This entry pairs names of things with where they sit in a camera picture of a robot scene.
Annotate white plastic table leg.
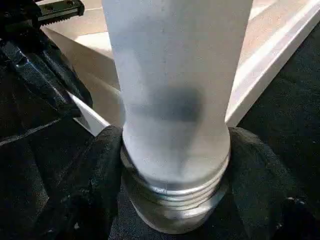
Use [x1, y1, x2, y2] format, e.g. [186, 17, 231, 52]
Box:
[101, 0, 254, 235]

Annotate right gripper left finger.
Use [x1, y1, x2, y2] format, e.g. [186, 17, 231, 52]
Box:
[37, 124, 124, 240]

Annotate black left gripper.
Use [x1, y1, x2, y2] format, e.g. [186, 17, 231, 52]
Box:
[0, 0, 94, 121]

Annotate white plastic table top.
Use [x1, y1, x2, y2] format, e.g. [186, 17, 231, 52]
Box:
[41, 0, 320, 138]

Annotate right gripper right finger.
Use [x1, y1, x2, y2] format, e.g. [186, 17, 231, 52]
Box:
[226, 126, 320, 240]

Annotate black plastic mat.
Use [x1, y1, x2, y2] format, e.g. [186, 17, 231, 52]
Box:
[0, 29, 320, 240]

